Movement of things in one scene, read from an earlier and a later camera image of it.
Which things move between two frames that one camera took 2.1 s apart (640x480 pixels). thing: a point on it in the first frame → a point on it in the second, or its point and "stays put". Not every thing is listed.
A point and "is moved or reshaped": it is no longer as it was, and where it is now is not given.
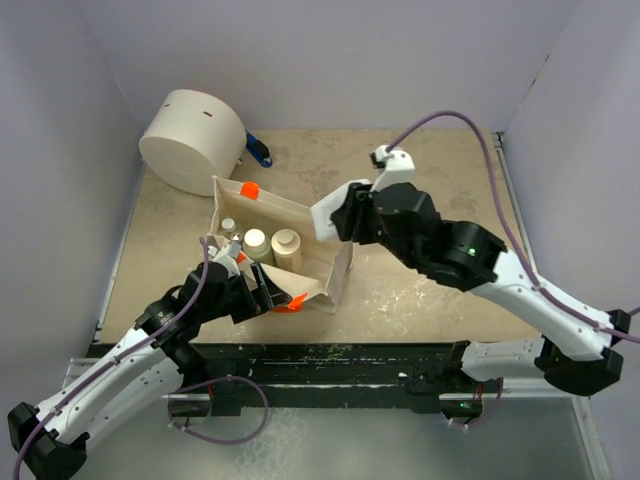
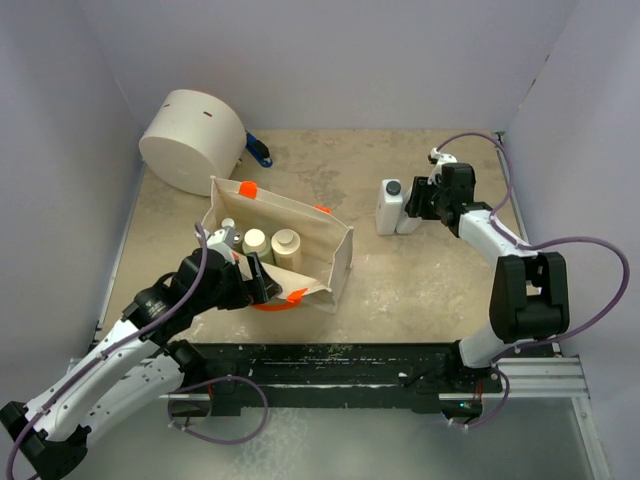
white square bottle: x=321 y=212 is moved or reshaped
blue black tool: x=259 y=150 stays put
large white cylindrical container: x=193 y=137 stays put
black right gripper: x=352 y=215 → x=417 y=204
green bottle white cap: x=256 y=244 stays put
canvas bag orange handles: x=326 y=266 stays put
